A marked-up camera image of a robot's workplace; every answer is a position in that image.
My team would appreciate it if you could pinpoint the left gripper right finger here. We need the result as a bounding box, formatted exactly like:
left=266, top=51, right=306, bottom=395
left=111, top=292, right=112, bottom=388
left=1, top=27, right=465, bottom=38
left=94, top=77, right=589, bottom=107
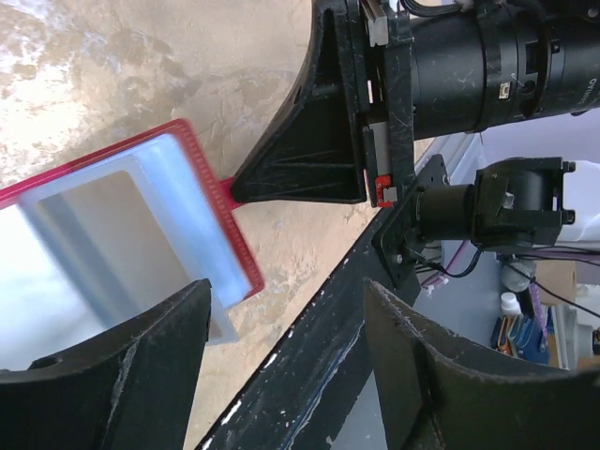
left=364, top=280, right=599, bottom=449

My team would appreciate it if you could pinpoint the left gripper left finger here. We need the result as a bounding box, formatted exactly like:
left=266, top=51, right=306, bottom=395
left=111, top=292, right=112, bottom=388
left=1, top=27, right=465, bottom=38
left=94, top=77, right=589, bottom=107
left=1, top=279, right=211, bottom=449

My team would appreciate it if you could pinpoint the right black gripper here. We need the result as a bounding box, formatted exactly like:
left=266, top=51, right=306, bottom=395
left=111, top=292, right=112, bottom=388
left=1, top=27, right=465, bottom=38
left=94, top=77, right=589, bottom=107
left=231, top=1, right=414, bottom=208

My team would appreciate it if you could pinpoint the red leather card holder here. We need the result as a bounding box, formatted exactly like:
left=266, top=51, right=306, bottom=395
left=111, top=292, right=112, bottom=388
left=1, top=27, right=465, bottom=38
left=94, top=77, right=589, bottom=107
left=1, top=119, right=263, bottom=364

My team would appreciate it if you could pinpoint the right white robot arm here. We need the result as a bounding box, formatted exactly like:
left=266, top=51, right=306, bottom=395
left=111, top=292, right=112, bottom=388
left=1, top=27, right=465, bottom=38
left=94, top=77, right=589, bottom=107
left=231, top=1, right=599, bottom=207

